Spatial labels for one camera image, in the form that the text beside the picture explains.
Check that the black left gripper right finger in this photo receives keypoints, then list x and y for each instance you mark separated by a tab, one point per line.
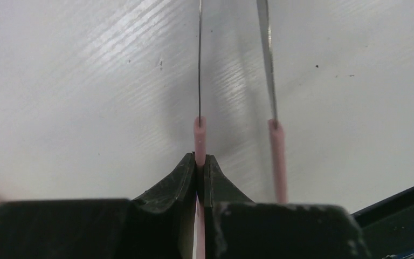
237	227

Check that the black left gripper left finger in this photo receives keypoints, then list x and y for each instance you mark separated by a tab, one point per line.
157	224

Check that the pink silicone tongs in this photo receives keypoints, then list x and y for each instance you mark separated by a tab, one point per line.
275	128

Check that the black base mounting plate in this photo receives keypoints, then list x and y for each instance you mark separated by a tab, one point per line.
388	226

